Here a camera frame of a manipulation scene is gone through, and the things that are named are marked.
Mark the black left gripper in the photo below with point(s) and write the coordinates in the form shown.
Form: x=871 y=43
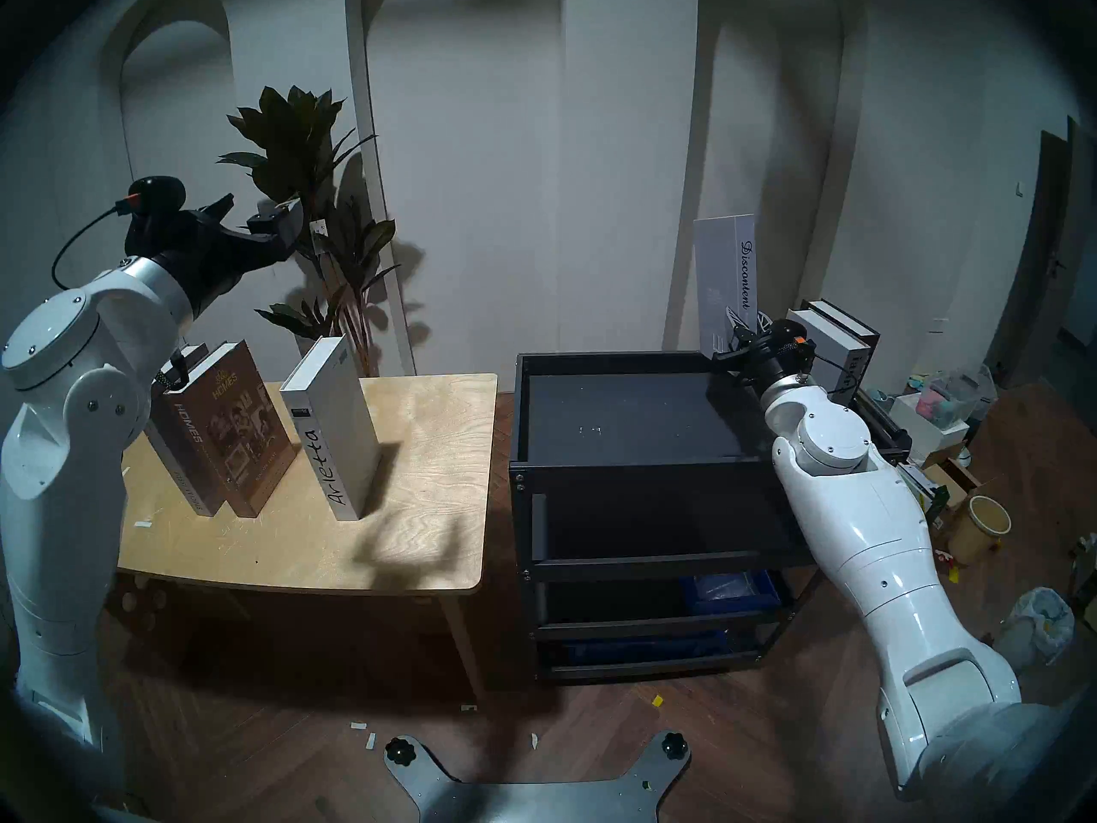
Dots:
x=201 y=251

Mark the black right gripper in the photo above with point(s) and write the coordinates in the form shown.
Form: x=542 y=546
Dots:
x=771 y=358

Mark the grey Discontent book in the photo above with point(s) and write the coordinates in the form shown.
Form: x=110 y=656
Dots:
x=724 y=281

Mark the grey ianra book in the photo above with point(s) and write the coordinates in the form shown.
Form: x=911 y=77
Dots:
x=827 y=341

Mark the black Century book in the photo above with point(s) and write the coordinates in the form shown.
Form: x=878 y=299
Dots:
x=848 y=320

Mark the brown Homes book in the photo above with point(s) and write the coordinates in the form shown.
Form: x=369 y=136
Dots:
x=223 y=427

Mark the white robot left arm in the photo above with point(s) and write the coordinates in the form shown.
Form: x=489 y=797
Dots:
x=68 y=418

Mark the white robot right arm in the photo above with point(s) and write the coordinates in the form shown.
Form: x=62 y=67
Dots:
x=891 y=555

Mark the black metal shelf cart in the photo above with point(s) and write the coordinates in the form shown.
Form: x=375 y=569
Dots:
x=651 y=418

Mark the tall green potted plant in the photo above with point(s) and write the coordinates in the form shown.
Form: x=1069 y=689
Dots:
x=291 y=144

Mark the white square box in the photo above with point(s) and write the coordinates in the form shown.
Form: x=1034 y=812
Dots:
x=921 y=427

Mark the clear plastic storage box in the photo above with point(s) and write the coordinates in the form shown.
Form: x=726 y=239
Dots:
x=956 y=397

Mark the white Arietta book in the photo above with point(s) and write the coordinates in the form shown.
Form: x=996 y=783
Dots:
x=330 y=435

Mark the green and white carton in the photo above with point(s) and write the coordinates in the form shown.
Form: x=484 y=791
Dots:
x=934 y=495

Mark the blue plastic bin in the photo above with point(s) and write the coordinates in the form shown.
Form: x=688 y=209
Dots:
x=733 y=591

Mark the brown cardboard box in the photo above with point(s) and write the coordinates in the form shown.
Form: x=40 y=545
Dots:
x=964 y=478

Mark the grey Special Issue book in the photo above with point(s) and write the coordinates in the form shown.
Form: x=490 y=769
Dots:
x=176 y=478

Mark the dark door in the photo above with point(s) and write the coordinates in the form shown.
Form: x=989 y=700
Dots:
x=1041 y=255

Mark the yellow round bucket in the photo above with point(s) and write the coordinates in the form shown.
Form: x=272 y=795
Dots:
x=977 y=534

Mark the small red yellow object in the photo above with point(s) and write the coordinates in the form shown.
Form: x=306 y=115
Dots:
x=950 y=564

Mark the flat blue tray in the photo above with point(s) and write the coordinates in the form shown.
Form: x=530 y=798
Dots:
x=643 y=648

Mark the light wooden table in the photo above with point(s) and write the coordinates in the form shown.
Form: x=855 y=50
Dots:
x=420 y=513

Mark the white bin with bag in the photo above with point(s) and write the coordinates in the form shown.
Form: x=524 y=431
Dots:
x=1037 y=628

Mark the black star knob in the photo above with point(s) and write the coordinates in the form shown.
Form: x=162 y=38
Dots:
x=674 y=745
x=399 y=752

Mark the grey metal robot base plate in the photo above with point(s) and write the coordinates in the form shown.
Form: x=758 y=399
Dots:
x=531 y=800

